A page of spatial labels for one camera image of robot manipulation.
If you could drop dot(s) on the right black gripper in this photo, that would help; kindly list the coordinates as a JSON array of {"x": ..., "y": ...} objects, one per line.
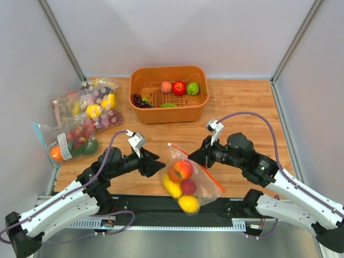
[{"x": 208, "y": 153}]

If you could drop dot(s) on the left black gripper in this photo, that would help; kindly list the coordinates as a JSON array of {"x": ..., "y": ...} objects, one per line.
[{"x": 145, "y": 163}]

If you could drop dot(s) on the orange zip top bag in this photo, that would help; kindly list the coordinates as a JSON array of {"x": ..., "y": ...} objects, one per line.
[{"x": 208, "y": 189}]

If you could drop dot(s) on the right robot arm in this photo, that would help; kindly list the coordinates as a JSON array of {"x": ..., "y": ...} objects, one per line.
[{"x": 305, "y": 208}]

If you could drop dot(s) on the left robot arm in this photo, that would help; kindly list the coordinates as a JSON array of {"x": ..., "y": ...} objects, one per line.
[{"x": 88, "y": 195}]

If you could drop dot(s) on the fake persimmon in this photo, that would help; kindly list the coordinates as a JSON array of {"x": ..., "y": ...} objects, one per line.
[{"x": 180, "y": 170}]

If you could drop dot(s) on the fake purple fruit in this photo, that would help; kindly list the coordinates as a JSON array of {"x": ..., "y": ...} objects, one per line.
[{"x": 188, "y": 187}]

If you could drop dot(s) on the fake yellow mango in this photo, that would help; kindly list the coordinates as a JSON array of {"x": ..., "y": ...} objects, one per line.
[{"x": 172, "y": 188}]

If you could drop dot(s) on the fake yellow lemon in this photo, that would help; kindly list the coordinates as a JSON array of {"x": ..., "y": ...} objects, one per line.
[{"x": 188, "y": 204}]

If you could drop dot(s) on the fake green mango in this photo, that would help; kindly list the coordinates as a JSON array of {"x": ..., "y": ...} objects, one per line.
[{"x": 168, "y": 105}]

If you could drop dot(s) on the fake purple grapes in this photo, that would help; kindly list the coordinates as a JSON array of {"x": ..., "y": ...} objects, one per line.
[{"x": 137, "y": 101}]

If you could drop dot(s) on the fake green pear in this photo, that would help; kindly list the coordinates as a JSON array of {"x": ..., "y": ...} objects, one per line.
[{"x": 146, "y": 99}]

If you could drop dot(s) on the fake green apple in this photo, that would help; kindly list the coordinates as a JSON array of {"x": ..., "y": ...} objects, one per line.
[{"x": 192, "y": 88}]

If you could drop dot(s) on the fake red apple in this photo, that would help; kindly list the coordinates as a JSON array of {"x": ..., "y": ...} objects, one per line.
[{"x": 179, "y": 88}]

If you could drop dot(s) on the polka dot zip bag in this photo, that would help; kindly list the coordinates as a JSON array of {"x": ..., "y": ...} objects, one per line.
[{"x": 98, "y": 101}]

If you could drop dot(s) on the fake peach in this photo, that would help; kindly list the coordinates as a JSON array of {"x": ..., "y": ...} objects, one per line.
[{"x": 165, "y": 87}]

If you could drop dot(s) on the blue zip bag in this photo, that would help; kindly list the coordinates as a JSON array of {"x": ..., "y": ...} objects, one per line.
[{"x": 73, "y": 138}]

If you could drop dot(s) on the pink zip bag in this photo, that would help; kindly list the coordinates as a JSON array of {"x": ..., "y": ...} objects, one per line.
[{"x": 65, "y": 105}]

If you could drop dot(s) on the orange plastic basket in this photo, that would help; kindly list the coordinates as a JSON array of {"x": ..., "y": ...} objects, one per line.
[{"x": 147, "y": 81}]

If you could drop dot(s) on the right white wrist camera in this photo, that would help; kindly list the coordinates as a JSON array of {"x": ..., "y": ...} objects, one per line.
[{"x": 215, "y": 128}]

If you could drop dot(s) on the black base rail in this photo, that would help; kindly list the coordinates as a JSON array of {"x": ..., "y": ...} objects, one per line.
[{"x": 161, "y": 213}]

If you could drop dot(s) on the left aluminium frame post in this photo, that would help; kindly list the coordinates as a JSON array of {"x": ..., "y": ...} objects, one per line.
[{"x": 47, "y": 10}]

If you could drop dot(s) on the aluminium frame post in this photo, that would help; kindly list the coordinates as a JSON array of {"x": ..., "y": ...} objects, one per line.
[
  {"x": 306, "y": 23},
  {"x": 47, "y": 10}
]

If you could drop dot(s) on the right aluminium frame post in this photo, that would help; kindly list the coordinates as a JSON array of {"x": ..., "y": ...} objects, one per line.
[{"x": 306, "y": 23}]

